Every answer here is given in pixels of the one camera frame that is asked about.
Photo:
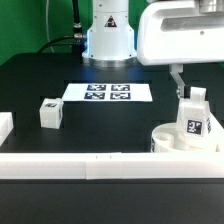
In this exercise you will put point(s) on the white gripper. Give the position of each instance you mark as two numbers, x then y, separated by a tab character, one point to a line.
176	32

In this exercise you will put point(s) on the white round stool seat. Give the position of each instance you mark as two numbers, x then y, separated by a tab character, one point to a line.
164	138

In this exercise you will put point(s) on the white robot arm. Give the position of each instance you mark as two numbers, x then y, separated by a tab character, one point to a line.
110	39

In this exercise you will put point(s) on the white right fence piece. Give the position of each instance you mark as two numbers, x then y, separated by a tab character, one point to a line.
217	134

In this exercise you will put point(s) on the white fence piece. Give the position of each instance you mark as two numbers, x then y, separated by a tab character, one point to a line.
6	125
217	134

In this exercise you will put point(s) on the white fiducial marker sheet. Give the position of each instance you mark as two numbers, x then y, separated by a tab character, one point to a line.
106	92

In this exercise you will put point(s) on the white front fence bar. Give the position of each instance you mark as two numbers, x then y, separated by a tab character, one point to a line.
87	166

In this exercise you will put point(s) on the white left fence piece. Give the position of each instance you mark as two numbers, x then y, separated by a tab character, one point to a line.
6	125

